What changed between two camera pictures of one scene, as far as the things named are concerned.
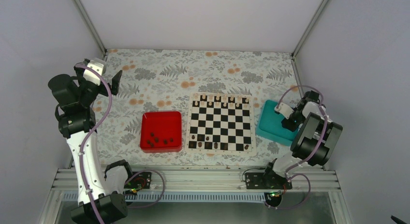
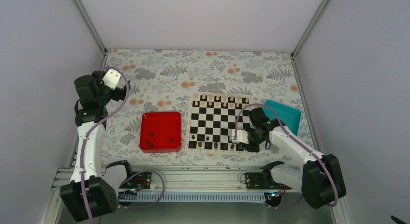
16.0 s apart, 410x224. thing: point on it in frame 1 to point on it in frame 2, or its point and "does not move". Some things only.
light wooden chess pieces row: x=217 y=100 does not move
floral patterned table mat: x=161 y=80 does not move
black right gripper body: x=300 y=118 to x=255 y=148
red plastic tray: x=161 y=131 does not move
